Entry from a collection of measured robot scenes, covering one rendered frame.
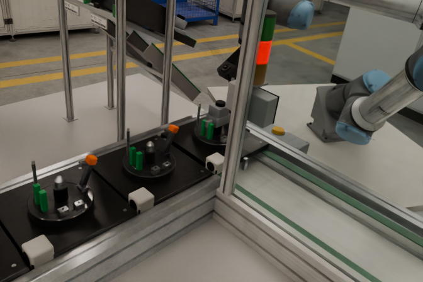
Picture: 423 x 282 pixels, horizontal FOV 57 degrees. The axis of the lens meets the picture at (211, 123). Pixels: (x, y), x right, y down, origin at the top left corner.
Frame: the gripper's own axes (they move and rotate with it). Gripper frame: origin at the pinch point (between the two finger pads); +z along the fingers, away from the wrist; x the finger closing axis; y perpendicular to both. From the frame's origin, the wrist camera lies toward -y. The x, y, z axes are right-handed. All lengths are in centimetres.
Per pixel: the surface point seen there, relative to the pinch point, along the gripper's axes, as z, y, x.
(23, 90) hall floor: 107, 30, 260
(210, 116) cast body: 1.5, -10.7, 0.4
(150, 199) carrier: 8.5, -41.9, -12.2
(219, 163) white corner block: 8.3, -18.5, -12.1
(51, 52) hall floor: 107, 92, 336
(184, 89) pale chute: 2.8, -3.1, 20.8
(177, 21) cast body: -18.7, -2.9, 26.4
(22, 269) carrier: 10, -71, -12
